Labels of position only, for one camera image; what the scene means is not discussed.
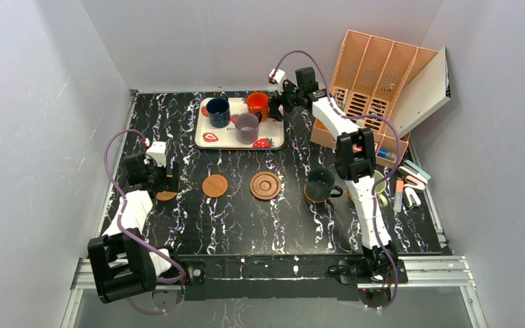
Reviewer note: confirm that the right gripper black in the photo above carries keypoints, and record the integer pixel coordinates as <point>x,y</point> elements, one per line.
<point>281,102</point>

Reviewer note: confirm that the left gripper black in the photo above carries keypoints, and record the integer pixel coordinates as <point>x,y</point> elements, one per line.
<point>170,176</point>

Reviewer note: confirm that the orange mug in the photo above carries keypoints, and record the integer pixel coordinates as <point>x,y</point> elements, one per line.
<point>258,104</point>

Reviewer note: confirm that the dark green mug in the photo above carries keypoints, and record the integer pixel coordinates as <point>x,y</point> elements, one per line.
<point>321,183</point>

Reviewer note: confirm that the dark ringed wooden coaster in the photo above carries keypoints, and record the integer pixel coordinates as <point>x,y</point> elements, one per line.
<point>265,185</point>

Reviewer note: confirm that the light green mug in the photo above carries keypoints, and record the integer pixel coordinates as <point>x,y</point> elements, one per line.
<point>380,187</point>

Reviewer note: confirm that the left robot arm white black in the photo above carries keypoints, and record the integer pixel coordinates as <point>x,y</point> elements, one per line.
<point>122,266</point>

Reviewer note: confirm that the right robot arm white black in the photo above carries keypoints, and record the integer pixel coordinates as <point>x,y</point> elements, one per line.
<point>355,147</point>

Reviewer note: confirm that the cork coaster far left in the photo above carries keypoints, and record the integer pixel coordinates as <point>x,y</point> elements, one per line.
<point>165,196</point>

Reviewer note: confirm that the smooth wooden coaster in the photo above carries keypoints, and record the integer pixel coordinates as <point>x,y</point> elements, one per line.
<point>214,185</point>

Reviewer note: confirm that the orange round coaster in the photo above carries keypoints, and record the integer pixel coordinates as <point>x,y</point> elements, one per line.
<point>312,200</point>

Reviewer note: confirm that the white strawberry tray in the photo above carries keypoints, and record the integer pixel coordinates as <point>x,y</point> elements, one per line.
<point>270,133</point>

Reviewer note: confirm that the lilac mug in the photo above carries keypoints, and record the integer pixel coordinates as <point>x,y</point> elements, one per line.
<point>247,127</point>

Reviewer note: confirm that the pink desk file organizer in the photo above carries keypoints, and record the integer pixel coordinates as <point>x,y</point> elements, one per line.
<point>369,75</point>

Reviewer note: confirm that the navy blue mug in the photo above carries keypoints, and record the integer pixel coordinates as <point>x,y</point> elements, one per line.
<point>218,110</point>

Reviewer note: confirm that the blue small bottle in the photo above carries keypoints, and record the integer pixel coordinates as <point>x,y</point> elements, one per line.
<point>391,156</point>

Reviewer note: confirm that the white binder folder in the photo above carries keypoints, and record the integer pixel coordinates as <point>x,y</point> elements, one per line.
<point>426,89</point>

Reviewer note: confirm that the white marker pen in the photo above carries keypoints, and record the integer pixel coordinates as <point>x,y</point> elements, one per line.
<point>398,197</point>

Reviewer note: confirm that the teal pink stationery stack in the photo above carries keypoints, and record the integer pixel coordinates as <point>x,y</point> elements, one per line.
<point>409,168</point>

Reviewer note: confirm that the white stapler tool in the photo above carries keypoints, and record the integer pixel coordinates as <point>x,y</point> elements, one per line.
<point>411,198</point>

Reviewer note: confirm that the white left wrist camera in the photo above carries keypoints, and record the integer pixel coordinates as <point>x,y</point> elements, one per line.
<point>158,152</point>

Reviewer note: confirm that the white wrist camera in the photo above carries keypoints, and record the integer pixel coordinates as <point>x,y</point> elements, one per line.
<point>158,152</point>
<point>277,78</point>

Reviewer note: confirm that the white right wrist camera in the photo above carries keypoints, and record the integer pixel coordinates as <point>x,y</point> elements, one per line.
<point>277,78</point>

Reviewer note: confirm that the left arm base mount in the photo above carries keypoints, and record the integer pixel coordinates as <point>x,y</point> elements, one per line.
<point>167,297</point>

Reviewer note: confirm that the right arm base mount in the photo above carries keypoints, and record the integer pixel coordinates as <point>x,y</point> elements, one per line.
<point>377,277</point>

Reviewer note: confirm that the aluminium front rail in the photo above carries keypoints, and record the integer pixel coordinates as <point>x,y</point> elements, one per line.
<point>298,276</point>

